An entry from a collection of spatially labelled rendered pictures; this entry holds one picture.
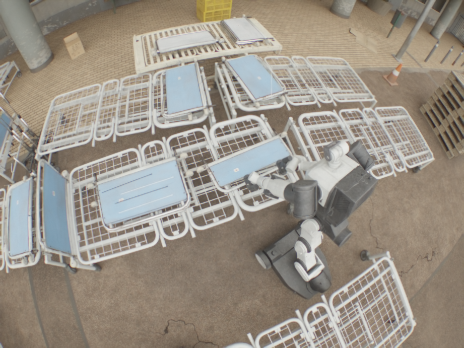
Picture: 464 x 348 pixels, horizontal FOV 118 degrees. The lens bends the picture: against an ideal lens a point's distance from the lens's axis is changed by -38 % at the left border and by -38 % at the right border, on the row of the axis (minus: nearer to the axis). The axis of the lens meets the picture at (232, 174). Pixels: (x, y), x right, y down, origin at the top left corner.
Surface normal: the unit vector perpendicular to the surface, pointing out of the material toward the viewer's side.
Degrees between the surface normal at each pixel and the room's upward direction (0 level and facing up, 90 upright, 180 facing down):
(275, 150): 2
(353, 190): 22
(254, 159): 2
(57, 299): 0
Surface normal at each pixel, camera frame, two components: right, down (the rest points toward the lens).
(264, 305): 0.07, -0.43
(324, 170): -0.14, -0.69
